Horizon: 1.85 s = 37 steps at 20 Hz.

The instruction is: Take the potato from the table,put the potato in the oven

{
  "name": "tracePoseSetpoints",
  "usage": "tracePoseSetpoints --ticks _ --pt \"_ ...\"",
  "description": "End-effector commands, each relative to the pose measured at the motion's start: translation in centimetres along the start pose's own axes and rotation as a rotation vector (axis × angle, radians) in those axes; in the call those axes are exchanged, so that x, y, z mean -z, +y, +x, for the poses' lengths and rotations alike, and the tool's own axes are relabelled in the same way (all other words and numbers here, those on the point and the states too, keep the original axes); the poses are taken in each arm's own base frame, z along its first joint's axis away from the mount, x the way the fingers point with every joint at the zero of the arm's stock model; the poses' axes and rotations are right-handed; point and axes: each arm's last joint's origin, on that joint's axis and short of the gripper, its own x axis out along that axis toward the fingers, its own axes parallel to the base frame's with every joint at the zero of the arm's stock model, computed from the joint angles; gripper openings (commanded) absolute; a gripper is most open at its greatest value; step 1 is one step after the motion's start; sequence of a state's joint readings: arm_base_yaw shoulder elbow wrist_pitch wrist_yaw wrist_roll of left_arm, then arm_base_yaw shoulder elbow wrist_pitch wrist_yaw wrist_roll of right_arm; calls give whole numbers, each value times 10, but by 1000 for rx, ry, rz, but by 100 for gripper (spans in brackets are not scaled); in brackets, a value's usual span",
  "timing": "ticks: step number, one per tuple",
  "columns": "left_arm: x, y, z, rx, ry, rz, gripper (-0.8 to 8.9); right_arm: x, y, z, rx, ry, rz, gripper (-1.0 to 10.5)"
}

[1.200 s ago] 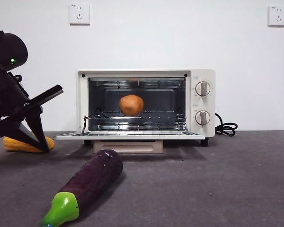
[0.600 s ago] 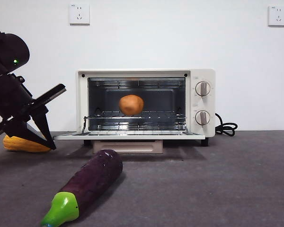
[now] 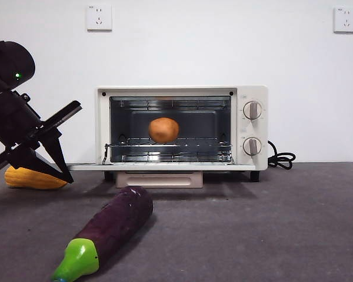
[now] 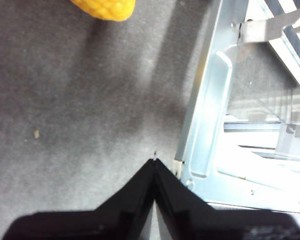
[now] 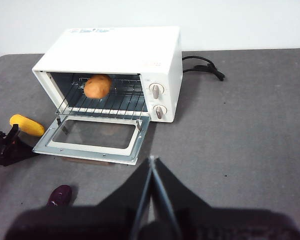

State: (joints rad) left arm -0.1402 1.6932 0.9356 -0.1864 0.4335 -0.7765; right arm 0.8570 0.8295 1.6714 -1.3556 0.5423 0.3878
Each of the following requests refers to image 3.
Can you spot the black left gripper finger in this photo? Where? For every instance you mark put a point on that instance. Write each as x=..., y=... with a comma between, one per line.
x=56, y=155
x=29, y=161

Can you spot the brown potato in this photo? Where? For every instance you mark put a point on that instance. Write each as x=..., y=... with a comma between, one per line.
x=163, y=130

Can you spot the cream Toshiba toaster oven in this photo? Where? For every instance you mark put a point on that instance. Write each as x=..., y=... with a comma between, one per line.
x=253, y=129

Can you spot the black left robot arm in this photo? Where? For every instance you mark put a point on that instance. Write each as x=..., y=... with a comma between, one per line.
x=9, y=64

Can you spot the cream oven knob beige grip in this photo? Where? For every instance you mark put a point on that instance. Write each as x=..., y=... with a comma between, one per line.
x=253, y=110
x=252, y=147

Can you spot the yellow corn cob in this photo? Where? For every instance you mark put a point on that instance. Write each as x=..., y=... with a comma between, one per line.
x=32, y=182

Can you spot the purple eggplant green stem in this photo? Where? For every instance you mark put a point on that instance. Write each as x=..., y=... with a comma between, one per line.
x=117, y=223

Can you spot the white wall power socket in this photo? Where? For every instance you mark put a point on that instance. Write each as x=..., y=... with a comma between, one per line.
x=99, y=18
x=345, y=20

